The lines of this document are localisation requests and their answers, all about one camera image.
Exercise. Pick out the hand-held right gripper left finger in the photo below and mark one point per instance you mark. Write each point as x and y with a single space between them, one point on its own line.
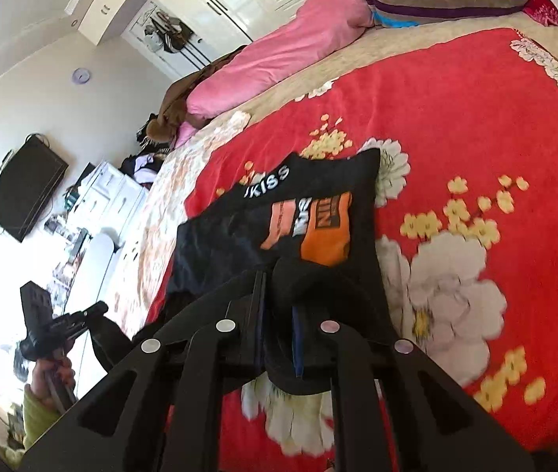
239 334

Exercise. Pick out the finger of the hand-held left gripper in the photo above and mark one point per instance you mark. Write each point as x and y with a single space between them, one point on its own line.
87 312

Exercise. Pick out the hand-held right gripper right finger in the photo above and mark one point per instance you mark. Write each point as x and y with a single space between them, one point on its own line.
298 349

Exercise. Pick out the black printed t-shirt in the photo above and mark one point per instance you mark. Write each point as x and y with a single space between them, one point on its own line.
220 236

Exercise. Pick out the person's left forearm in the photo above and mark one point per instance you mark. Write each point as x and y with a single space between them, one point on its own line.
38 418

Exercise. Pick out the pile of clothes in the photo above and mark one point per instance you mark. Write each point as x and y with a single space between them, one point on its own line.
141 167

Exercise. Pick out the person's left hand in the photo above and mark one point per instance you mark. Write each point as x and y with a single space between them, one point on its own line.
43 381

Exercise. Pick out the white round-backed chair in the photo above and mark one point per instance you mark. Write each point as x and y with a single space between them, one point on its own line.
97 265

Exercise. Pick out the clutter of desk items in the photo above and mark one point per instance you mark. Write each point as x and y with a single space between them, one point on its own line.
67 246

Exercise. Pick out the white dresser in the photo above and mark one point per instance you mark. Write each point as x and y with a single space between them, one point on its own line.
111 191

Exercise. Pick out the pale floral bedsheet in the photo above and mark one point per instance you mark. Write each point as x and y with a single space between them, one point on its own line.
171 182

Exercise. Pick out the brown fur-trimmed coat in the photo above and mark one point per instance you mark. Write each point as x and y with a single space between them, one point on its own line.
175 103

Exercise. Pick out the red floral blanket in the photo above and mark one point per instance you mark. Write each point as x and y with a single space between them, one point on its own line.
456 132

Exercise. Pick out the pink quilt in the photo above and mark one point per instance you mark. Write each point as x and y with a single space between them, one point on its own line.
269 59

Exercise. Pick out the hanging white handbag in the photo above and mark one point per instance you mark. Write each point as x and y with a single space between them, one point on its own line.
151 39

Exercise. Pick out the hanging black bag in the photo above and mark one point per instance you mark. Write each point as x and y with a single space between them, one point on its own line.
173 32

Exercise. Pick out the dark red patterned cloth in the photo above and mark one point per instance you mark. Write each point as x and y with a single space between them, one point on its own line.
544 10

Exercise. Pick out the black wall television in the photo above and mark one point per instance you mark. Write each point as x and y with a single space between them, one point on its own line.
23 191

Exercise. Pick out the purple wall clock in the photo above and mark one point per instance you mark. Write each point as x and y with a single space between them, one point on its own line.
81 75

